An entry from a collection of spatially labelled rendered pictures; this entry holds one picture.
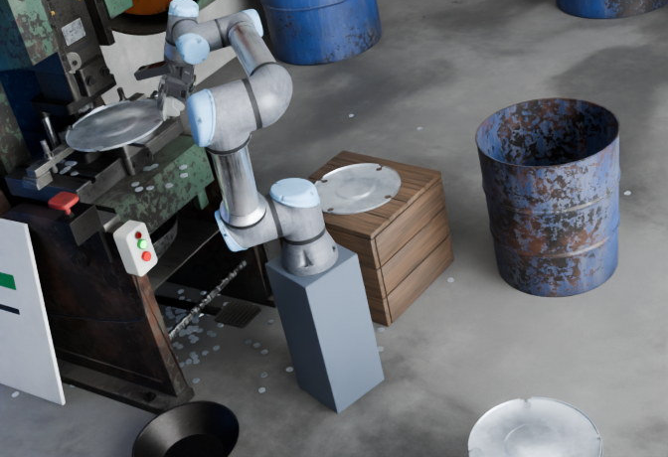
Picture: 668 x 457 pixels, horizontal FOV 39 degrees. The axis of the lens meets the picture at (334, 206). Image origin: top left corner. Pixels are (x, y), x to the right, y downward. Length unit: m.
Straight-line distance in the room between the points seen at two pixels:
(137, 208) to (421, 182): 0.88
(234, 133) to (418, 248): 1.07
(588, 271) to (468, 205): 0.67
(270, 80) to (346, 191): 0.95
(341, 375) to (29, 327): 0.98
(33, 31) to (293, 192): 0.77
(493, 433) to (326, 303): 0.57
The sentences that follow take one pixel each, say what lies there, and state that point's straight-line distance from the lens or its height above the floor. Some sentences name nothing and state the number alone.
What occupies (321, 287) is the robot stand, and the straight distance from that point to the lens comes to 2.48.
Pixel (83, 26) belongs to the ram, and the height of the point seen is 1.06.
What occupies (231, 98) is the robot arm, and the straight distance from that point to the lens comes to 2.06.
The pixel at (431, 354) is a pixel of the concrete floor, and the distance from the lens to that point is 2.85.
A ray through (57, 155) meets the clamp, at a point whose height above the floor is 0.75.
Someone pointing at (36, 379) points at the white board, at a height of 0.07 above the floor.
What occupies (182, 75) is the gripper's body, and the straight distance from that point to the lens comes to 2.59.
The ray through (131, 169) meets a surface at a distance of 2.75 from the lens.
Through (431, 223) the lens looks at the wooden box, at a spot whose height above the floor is 0.21.
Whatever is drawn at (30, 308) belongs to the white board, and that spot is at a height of 0.32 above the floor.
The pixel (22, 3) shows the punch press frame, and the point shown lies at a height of 1.21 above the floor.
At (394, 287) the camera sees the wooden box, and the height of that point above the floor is 0.12.
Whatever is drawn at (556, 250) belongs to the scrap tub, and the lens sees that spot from 2.89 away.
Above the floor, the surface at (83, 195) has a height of 0.68.
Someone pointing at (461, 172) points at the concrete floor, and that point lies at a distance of 3.67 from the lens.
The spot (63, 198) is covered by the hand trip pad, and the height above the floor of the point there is 0.76.
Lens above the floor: 1.87
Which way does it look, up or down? 31 degrees down
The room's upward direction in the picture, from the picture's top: 13 degrees counter-clockwise
